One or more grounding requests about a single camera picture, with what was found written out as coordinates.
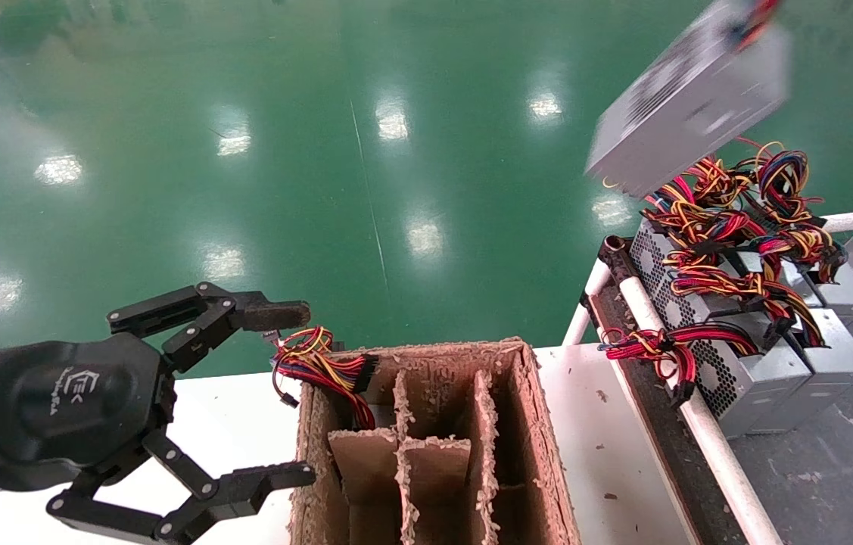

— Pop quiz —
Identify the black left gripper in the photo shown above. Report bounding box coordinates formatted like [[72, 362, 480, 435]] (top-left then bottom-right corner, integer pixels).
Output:
[[0, 282, 317, 545]]

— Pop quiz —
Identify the wire bundle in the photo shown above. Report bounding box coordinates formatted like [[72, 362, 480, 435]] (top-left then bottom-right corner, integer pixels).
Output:
[[270, 325, 380, 431]]

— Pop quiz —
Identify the silver power supply with wires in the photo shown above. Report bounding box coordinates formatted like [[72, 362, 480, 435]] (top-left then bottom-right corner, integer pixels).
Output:
[[584, 0, 792, 200]]

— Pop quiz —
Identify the cardboard divider insert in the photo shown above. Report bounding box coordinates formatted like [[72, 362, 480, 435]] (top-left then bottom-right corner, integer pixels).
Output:
[[328, 369, 503, 545]]

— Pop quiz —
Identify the brown cardboard box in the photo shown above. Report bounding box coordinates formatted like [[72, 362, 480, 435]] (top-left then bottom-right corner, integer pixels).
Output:
[[288, 337, 580, 545]]

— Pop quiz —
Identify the black pipe joint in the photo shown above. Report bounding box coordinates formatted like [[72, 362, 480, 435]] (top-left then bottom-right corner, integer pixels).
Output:
[[599, 235, 635, 282]]

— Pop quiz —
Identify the silver perforated power supply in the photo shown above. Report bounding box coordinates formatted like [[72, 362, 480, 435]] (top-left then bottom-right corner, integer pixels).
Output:
[[629, 218, 813, 440]]

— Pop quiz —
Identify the dark grey rack shelf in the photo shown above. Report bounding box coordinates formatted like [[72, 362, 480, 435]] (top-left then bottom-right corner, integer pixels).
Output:
[[729, 303, 853, 545]]

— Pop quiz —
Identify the wire harness with blue wires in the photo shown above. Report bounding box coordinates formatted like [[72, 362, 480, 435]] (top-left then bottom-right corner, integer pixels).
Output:
[[736, 139, 828, 224]]

